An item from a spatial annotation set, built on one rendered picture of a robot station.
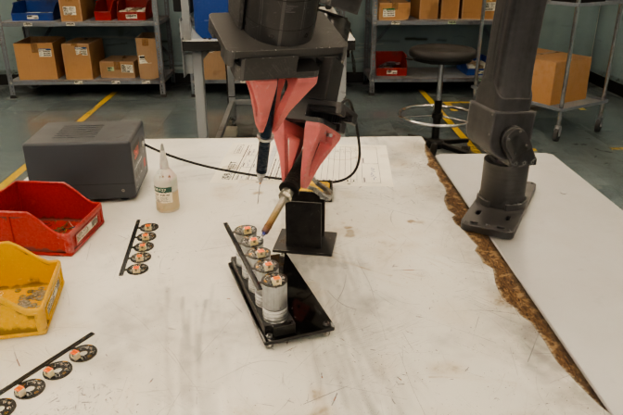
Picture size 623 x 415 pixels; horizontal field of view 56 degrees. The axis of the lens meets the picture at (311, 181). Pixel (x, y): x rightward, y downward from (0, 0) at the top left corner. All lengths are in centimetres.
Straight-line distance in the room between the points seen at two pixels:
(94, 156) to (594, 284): 68
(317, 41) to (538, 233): 47
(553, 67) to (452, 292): 326
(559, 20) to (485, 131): 477
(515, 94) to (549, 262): 22
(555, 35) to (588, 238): 478
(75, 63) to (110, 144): 410
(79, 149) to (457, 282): 55
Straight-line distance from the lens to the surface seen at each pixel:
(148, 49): 480
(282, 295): 57
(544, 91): 393
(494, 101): 82
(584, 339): 65
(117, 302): 68
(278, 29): 46
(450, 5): 483
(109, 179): 91
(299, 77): 48
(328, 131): 68
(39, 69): 509
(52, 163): 92
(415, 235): 79
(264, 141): 55
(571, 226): 88
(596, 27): 573
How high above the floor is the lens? 111
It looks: 22 degrees down
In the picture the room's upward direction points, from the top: straight up
